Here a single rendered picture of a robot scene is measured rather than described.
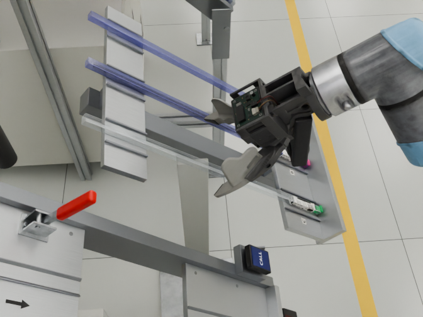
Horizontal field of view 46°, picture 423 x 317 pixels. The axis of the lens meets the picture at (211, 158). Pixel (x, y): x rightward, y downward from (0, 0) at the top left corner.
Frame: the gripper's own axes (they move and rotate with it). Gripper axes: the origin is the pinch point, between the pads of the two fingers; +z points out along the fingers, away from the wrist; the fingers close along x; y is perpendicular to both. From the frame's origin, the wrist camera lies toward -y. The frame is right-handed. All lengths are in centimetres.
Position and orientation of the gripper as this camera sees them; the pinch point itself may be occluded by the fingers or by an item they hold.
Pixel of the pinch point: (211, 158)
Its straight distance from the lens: 78.2
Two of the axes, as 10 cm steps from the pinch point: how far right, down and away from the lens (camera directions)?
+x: 1.1, 8.1, -5.8
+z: -8.2, 4.0, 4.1
